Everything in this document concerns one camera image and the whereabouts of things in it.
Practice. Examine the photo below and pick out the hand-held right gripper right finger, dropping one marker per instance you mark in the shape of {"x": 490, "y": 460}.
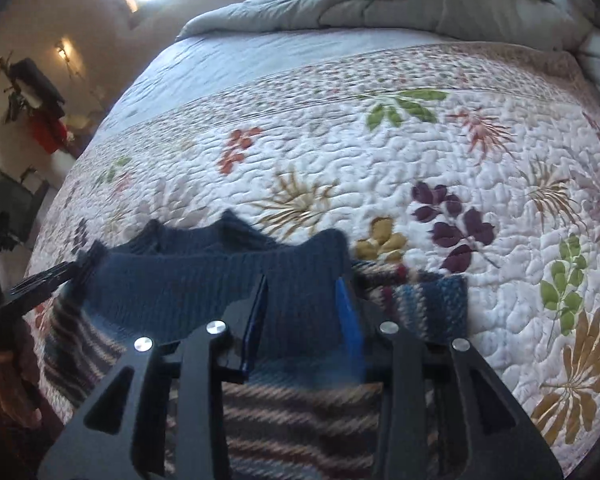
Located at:
{"x": 347, "y": 330}

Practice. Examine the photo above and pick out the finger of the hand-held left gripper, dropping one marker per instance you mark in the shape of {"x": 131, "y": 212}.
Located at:
{"x": 45, "y": 280}

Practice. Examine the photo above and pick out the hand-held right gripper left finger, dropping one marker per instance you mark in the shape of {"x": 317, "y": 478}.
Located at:
{"x": 252, "y": 330}

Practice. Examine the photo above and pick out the striped knit sweater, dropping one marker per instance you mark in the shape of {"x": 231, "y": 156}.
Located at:
{"x": 180, "y": 285}

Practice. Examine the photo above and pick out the person's left hand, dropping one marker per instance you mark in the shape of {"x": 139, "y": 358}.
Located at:
{"x": 20, "y": 380}

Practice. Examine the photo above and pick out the black chair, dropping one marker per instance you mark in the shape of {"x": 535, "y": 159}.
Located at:
{"x": 10, "y": 205}

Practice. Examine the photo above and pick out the red garment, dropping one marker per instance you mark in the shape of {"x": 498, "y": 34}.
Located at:
{"x": 47, "y": 132}

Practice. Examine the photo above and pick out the floral quilted bedspread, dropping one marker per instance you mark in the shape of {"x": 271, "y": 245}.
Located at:
{"x": 330, "y": 160}

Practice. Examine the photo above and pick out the black coat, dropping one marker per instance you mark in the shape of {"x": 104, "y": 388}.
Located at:
{"x": 37, "y": 85}

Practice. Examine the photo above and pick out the wooden coat rack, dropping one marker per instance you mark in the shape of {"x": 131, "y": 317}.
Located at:
{"x": 7, "y": 85}

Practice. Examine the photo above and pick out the grey comforter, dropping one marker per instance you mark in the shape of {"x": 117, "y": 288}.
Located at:
{"x": 430, "y": 5}

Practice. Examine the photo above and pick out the lit wall lamp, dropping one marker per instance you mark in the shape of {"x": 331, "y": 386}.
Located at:
{"x": 62, "y": 51}

